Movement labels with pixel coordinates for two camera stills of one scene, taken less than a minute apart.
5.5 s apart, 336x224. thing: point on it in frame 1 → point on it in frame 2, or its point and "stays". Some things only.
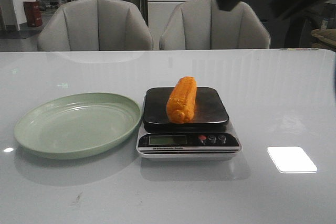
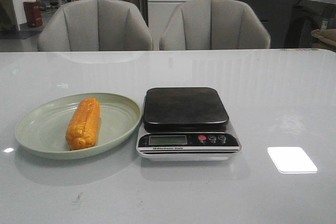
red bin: [33, 12] stays
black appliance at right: [298, 29] stays
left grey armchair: [96, 24] stays
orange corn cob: [181, 100] → [83, 129]
